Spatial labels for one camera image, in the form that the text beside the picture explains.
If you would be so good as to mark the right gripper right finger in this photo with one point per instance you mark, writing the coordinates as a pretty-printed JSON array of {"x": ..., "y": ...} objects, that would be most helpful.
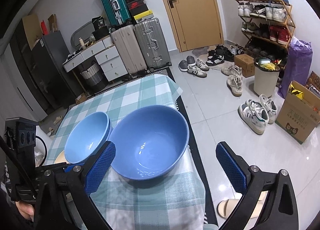
[{"x": 234, "y": 166}]

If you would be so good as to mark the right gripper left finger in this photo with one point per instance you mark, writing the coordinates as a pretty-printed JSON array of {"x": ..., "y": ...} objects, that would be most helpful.
[{"x": 97, "y": 165}]

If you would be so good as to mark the medium blue bowl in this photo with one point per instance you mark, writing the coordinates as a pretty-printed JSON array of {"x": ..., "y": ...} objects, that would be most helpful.
[{"x": 87, "y": 137}]

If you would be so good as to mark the large blue bowl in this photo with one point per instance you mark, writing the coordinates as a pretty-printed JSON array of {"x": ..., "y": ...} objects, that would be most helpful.
[{"x": 149, "y": 142}]

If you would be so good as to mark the person's left hand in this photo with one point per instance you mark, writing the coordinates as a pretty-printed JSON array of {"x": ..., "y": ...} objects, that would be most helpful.
[{"x": 26, "y": 210}]

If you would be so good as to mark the beige slipper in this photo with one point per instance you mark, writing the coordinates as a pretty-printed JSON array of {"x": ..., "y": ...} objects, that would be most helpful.
[{"x": 225, "y": 208}]

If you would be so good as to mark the beige plate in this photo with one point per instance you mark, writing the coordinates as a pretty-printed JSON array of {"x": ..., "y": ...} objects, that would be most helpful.
[{"x": 61, "y": 158}]

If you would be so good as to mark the white green sneaker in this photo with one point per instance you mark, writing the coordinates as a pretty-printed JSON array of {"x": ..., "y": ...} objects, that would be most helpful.
[{"x": 254, "y": 115}]

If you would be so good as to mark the teal plaid tablecloth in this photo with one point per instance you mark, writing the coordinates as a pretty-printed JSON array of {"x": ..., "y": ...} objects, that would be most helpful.
[{"x": 153, "y": 182}]

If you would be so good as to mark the white sneaker behind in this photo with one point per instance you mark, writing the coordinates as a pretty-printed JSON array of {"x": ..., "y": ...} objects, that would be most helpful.
[{"x": 268, "y": 104}]

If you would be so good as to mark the large open cardboard box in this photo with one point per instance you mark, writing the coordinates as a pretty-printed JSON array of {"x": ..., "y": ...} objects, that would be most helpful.
[{"x": 299, "y": 114}]

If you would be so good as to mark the striped laundry basket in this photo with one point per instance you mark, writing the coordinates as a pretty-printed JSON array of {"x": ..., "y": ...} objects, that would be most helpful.
[{"x": 95, "y": 78}]

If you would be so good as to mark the beige sneaker near bin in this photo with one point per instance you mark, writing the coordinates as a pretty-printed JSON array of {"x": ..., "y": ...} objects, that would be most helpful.
[{"x": 235, "y": 85}]

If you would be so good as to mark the white drawer desk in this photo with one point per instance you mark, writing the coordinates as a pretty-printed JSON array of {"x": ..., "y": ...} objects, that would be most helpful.
[{"x": 106, "y": 55}]

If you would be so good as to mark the beige sneaker far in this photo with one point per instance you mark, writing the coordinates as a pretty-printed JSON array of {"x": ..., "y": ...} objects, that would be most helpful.
[{"x": 235, "y": 71}]

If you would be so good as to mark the white trash bin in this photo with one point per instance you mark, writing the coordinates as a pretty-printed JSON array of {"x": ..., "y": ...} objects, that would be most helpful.
[{"x": 265, "y": 77}]

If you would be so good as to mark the black refrigerator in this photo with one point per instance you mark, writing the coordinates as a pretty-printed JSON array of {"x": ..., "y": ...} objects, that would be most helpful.
[{"x": 43, "y": 72}]

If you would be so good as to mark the white black striped sneaker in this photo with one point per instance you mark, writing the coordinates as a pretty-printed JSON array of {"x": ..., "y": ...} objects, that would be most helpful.
[{"x": 196, "y": 71}]

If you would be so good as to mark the small cardboard box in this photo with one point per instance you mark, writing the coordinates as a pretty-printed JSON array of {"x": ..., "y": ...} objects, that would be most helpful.
[{"x": 246, "y": 63}]

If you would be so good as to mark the black white high sneaker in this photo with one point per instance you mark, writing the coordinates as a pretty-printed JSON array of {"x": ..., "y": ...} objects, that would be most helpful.
[{"x": 215, "y": 60}]

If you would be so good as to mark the purple bag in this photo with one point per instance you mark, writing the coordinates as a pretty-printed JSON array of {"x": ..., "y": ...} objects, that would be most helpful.
[{"x": 298, "y": 64}]

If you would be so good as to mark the beige suitcase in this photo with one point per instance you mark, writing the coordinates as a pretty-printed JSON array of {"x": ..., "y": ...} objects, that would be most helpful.
[{"x": 128, "y": 48}]

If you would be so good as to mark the grey slippers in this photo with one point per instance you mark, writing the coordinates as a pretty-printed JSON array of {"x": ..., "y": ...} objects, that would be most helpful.
[{"x": 188, "y": 62}]

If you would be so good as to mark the silver suitcase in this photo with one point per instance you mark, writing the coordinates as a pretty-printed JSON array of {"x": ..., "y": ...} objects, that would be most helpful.
[{"x": 152, "y": 43}]

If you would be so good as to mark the oval mirror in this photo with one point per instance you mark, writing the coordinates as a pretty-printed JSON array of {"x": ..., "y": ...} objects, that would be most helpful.
[{"x": 84, "y": 32}]

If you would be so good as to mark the teal suitcase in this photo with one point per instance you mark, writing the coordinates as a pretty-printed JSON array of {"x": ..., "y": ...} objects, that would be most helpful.
[{"x": 117, "y": 12}]

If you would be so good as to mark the stack of shoe boxes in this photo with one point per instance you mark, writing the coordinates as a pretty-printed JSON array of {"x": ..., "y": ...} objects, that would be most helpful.
[{"x": 139, "y": 11}]

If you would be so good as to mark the wooden shoe rack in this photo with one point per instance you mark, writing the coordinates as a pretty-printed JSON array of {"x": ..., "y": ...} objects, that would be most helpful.
[{"x": 268, "y": 27}]

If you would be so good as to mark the wooden door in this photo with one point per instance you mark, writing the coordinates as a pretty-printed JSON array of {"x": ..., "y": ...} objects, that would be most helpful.
[{"x": 194, "y": 23}]

